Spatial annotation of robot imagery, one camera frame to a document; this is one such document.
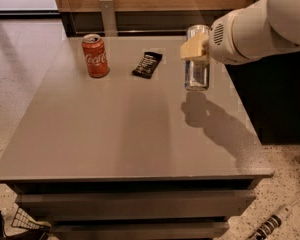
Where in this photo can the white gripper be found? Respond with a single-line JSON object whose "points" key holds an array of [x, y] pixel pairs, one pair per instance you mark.
{"points": [[220, 46]]}

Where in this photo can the silver redbull can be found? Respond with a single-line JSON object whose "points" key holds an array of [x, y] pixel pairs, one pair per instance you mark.
{"points": [[197, 72]]}

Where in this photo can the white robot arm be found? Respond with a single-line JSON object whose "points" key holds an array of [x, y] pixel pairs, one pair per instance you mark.
{"points": [[265, 28]]}

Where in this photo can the red coca-cola can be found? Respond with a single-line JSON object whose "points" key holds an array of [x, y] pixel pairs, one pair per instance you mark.
{"points": [[95, 55]]}

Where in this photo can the black snack bar wrapper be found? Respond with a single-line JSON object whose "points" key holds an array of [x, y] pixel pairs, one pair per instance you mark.
{"points": [[147, 65]]}

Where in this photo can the grey drawer cabinet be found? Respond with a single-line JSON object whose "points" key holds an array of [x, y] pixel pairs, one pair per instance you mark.
{"points": [[129, 158]]}

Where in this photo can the left metal bracket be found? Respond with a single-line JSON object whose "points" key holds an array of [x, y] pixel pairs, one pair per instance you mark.
{"points": [[108, 18]]}

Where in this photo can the black wire basket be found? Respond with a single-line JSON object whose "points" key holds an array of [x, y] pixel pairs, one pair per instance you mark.
{"points": [[22, 220]]}

